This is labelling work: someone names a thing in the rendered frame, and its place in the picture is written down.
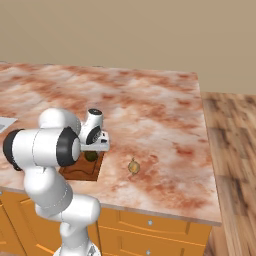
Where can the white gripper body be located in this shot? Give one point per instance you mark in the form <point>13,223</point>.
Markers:
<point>96,147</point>

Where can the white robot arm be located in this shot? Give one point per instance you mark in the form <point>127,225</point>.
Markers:
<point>43,146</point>

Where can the dark green avocado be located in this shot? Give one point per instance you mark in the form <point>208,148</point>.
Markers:
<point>90,156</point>

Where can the brown wooden cutting board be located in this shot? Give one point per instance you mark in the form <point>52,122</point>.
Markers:
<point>83,171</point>

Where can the shallow orange drawer front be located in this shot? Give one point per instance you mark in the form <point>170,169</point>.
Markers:
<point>133,221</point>

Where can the silver drawer knob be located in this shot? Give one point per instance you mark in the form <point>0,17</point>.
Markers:
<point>148,253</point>
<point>150,222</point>

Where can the grey sink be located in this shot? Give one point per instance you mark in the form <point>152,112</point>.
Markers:
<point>4,122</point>

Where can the orange cupboard door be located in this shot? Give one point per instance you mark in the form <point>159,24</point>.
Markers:
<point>20,226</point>

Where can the deep orange drawer front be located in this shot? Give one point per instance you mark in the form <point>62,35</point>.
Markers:
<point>166,245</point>

